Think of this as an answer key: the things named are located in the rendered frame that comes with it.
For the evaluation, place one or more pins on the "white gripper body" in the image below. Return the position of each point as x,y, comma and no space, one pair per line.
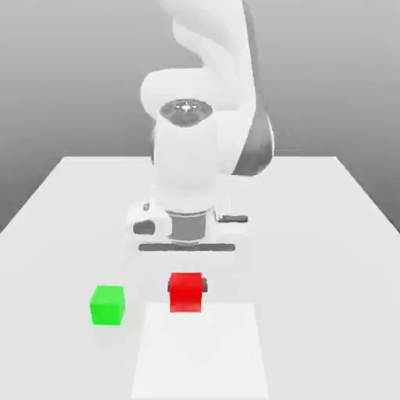
187,247

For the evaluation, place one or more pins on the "small red cube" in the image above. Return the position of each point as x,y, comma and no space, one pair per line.
185,292

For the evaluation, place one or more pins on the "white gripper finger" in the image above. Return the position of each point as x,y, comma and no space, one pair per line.
169,285
204,285

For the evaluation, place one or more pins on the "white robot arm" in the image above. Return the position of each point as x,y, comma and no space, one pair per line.
187,156

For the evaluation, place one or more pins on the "small green cube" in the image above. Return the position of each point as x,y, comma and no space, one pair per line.
107,305

